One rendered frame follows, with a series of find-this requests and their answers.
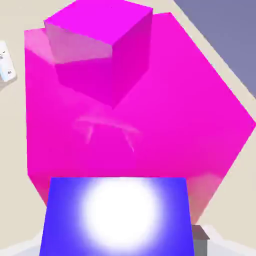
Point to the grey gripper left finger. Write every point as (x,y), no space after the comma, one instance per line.
(26,249)

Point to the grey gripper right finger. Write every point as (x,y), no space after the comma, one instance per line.
(200,244)

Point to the small blue cube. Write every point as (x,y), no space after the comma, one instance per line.
(60,220)

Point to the small magenta cube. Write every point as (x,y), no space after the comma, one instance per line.
(104,26)

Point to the large pink box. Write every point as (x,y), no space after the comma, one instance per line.
(180,120)

